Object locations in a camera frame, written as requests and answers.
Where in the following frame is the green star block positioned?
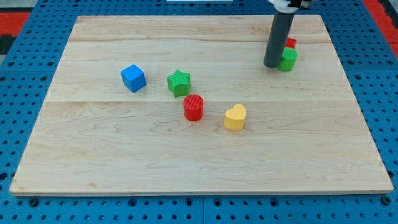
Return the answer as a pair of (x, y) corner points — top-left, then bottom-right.
(167, 70), (191, 98)

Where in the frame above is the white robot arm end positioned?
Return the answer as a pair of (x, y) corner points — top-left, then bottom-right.
(268, 0), (312, 14)

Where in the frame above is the yellow heart block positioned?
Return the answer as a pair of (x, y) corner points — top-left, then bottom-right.
(224, 104), (246, 131)

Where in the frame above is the red cylinder block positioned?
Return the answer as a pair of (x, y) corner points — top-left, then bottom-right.
(183, 94), (204, 121)

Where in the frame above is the wooden board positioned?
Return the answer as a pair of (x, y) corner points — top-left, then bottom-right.
(9, 15), (393, 197)

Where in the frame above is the blue cube block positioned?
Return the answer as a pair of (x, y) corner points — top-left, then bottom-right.
(121, 64), (147, 93)

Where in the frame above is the green cylinder block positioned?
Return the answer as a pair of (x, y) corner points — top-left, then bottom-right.
(277, 47), (299, 72)

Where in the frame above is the small red block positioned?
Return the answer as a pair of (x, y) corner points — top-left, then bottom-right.
(285, 37), (297, 49)

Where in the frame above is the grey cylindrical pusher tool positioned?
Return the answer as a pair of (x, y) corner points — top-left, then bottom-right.
(263, 11), (294, 68)

